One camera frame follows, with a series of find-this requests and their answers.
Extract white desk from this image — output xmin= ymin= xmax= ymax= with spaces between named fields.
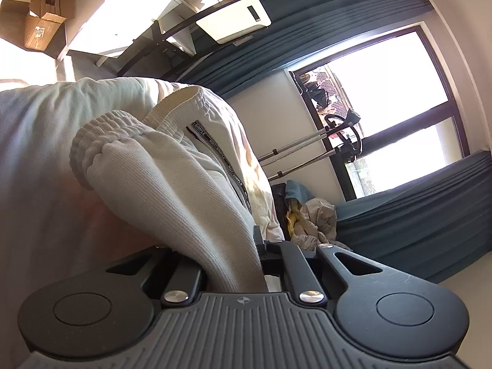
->
xmin=67 ymin=0 xmax=227 ymax=60

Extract yellow cloth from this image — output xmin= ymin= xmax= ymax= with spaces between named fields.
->
xmin=286 ymin=200 xmax=304 ymax=235

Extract blue curtain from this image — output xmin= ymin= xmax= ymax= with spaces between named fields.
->
xmin=181 ymin=0 xmax=435 ymax=98
xmin=334 ymin=150 xmax=492 ymax=283

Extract white sweatpants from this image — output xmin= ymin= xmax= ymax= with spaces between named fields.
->
xmin=0 ymin=79 xmax=287 ymax=354

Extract dark framed window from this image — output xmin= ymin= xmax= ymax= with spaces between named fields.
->
xmin=288 ymin=25 xmax=467 ymax=200

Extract garment steamer stand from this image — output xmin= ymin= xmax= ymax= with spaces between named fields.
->
xmin=257 ymin=109 xmax=364 ymax=181

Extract grey quilted blanket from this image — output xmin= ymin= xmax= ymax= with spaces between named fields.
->
xmin=290 ymin=198 xmax=352 ymax=250

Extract teal pillow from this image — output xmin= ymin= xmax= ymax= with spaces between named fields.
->
xmin=285 ymin=180 xmax=314 ymax=200

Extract white chair with black frame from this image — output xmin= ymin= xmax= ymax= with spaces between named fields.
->
xmin=117 ymin=0 xmax=272 ymax=77

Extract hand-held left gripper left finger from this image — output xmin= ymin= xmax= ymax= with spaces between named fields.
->
xmin=104 ymin=244 xmax=204 ymax=309

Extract cardboard box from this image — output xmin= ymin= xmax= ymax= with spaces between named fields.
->
xmin=23 ymin=0 xmax=75 ymax=50

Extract black sofa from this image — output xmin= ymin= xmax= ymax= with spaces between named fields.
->
xmin=271 ymin=182 xmax=293 ymax=239

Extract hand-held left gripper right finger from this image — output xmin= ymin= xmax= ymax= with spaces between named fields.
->
xmin=252 ymin=225 xmax=439 ymax=304

